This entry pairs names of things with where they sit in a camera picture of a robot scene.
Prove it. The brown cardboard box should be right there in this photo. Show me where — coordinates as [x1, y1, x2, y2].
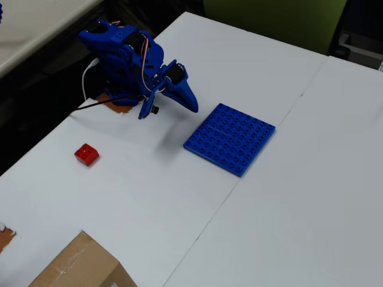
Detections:
[28, 230, 138, 287]

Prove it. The grey box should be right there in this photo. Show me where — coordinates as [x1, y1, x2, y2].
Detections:
[338, 29, 383, 72]

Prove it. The blue 8x8 toy baseplate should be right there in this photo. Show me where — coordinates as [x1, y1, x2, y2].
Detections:
[183, 103, 276, 178]

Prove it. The red 2x2 toy block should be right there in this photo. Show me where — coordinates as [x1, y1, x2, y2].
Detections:
[74, 143, 101, 167]

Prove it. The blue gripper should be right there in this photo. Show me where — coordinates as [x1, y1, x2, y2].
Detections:
[154, 59, 199, 114]

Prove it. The black cable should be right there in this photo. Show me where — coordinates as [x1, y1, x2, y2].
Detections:
[69, 94, 144, 114]

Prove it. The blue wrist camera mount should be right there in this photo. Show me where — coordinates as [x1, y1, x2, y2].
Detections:
[137, 86, 160, 120]

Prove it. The white background table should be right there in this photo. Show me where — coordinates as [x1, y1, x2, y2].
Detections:
[0, 0, 101, 78]

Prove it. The white cable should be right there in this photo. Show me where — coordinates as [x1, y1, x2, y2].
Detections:
[81, 58, 99, 101]

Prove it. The green chair back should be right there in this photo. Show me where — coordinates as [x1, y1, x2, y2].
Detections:
[203, 0, 348, 56]

